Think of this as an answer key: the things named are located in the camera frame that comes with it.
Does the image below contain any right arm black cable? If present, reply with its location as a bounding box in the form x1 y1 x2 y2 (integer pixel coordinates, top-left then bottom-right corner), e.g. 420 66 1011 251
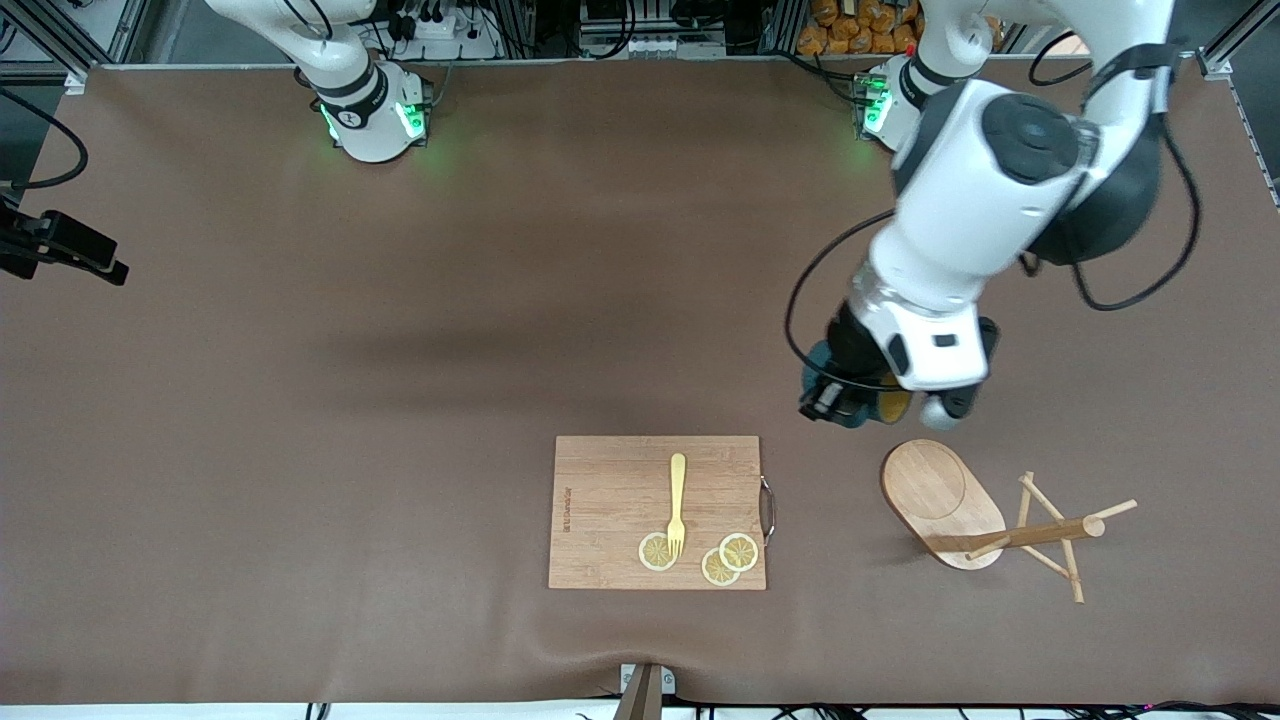
0 88 89 191

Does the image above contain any white power strip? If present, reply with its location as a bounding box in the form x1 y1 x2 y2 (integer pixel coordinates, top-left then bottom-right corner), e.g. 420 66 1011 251
383 0 504 63

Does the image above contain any dark green cup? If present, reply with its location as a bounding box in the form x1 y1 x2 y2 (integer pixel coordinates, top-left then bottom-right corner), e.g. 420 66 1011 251
803 338 913 429

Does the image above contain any camera mount post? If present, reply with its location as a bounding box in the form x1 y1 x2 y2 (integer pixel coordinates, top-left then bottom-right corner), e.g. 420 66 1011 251
612 662 678 720

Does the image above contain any bag of orange snacks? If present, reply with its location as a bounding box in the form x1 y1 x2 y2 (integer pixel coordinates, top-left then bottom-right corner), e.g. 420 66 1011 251
797 0 926 57

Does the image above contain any brown table cover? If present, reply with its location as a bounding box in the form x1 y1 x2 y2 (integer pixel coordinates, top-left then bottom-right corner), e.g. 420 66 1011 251
0 55 1280 706

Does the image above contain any wooden cup rack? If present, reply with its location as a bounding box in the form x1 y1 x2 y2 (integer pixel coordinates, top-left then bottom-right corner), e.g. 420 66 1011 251
879 438 1140 605

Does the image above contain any bamboo cutting board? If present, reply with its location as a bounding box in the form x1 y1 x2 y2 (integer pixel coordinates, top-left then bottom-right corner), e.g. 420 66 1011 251
548 435 777 592

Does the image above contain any yellow fork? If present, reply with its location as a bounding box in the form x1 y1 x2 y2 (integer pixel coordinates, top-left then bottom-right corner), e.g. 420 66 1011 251
666 452 689 561

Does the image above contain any grey control box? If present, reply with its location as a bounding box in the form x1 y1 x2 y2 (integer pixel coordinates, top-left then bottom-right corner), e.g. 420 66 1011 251
578 0 733 59

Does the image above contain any aluminium frame strut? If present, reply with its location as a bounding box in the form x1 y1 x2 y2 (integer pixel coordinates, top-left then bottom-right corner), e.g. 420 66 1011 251
1195 0 1280 211
0 0 151 76

